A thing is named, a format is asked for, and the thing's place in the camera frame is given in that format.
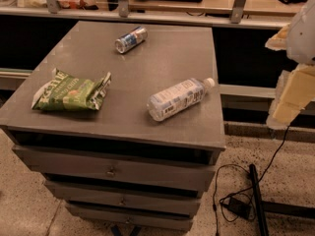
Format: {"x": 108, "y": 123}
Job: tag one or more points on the grey metal railing frame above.
{"x": 207, "y": 11}

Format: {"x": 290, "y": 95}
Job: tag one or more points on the clear plastic water bottle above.
{"x": 175, "y": 99}

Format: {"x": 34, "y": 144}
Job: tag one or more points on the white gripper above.
{"x": 303, "y": 38}

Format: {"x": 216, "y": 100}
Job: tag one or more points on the grey drawer cabinet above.
{"x": 118, "y": 163}

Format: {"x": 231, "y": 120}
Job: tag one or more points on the red bull can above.
{"x": 131, "y": 39}

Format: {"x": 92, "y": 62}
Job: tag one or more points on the green kettle chips bag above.
{"x": 67, "y": 93}

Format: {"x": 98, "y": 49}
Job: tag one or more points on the black metal floor bar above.
{"x": 263, "y": 227}

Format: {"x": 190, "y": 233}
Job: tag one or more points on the black power adapter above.
{"x": 239, "y": 208}

